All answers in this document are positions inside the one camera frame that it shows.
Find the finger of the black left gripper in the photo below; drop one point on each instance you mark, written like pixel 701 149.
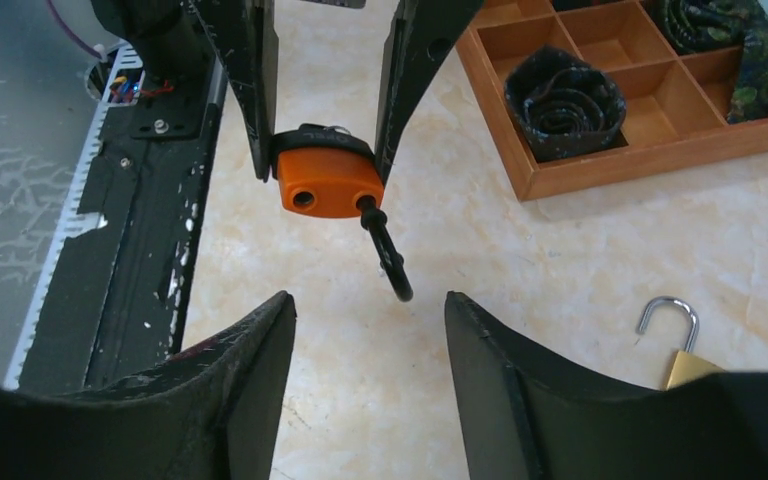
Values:
pixel 243 37
pixel 422 34

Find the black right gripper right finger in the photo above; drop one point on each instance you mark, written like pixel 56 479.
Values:
pixel 527 412

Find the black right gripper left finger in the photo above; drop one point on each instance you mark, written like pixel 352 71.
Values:
pixel 209 412

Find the orange black padlock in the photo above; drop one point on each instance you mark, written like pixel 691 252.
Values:
pixel 325 172

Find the brass padlock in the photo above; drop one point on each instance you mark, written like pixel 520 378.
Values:
pixel 685 366

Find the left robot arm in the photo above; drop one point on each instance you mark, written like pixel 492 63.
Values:
pixel 176 39

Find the rolled dark tie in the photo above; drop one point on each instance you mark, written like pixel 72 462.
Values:
pixel 564 106

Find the wooden divided tray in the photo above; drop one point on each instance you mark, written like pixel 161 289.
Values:
pixel 676 103

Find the dark patterned tie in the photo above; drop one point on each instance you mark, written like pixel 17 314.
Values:
pixel 692 26

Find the white slotted cable duct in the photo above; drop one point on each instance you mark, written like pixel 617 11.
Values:
pixel 70 224

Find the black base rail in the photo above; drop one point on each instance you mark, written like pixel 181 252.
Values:
pixel 118 300

